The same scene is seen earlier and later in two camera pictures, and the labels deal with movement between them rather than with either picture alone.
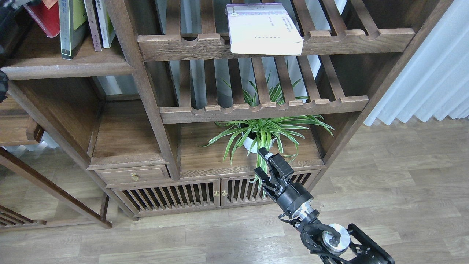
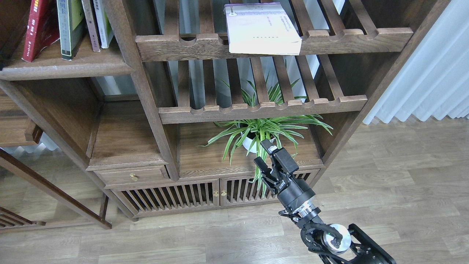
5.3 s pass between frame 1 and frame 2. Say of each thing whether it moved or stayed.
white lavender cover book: stayed
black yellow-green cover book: stayed
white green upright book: stayed
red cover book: moved
